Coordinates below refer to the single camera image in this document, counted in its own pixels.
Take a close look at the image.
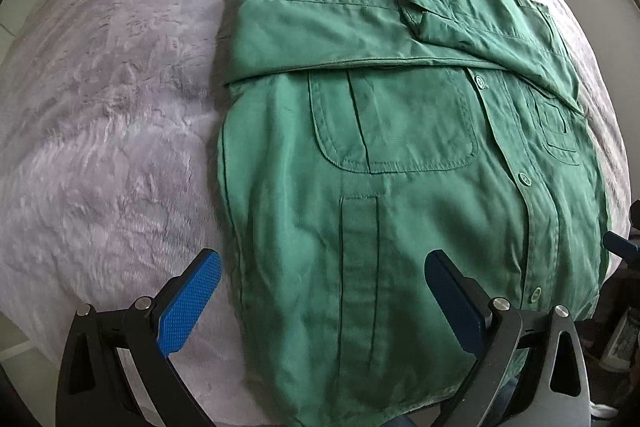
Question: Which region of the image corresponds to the green work shirt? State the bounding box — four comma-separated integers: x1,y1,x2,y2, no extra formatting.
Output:
218,0,608,426

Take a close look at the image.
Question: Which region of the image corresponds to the lavender plush bed blanket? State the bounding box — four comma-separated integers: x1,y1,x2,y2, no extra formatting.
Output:
1,0,630,425

